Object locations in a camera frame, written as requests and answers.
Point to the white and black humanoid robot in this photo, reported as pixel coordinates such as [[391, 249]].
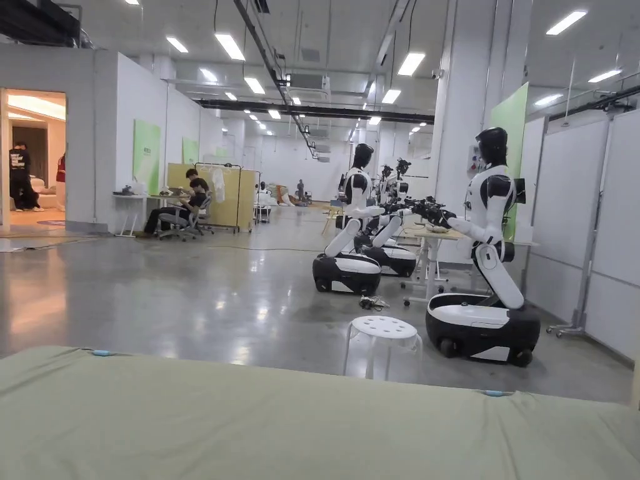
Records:
[[395, 235], [487, 250], [352, 240]]

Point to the wooden top desk white legs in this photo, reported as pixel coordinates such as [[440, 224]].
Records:
[[430, 250]]

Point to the clothes rack with white garment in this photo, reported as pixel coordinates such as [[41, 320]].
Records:
[[217, 192]]

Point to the group of people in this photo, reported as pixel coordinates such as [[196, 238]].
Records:
[[187, 202]]

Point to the bed with pale green sheet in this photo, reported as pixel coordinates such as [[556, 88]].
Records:
[[250, 430]]

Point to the blue sheet clip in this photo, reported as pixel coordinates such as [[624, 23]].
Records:
[[102, 353]]

